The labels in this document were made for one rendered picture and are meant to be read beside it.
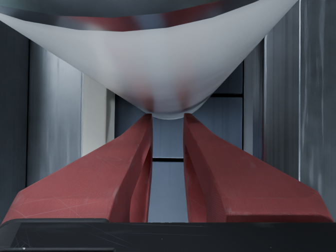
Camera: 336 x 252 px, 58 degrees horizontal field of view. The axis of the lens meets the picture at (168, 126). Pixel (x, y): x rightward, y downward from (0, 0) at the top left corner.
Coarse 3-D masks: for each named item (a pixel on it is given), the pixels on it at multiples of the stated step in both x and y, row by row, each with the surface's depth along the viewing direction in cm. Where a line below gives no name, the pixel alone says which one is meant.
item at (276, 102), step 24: (288, 24) 10; (264, 48) 10; (288, 48) 10; (264, 72) 10; (288, 72) 10; (264, 96) 10; (288, 96) 10; (264, 120) 10; (288, 120) 10; (264, 144) 10; (288, 144) 10; (288, 168) 9
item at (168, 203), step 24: (240, 72) 18; (216, 96) 18; (120, 120) 18; (168, 120) 18; (216, 120) 18; (240, 120) 18; (168, 144) 18; (240, 144) 18; (168, 168) 18; (168, 192) 18; (168, 216) 18
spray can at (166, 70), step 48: (0, 0) 2; (48, 0) 2; (96, 0) 2; (144, 0) 2; (192, 0) 2; (240, 0) 2; (288, 0) 3; (48, 48) 4; (96, 48) 3; (144, 48) 3; (192, 48) 3; (240, 48) 4; (144, 96) 6; (192, 96) 8
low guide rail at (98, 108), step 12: (84, 84) 14; (96, 84) 14; (84, 96) 14; (96, 96) 14; (108, 96) 15; (84, 108) 14; (96, 108) 14; (108, 108) 15; (84, 120) 14; (96, 120) 14; (108, 120) 15; (84, 132) 14; (96, 132) 14; (108, 132) 15; (84, 144) 14; (96, 144) 14
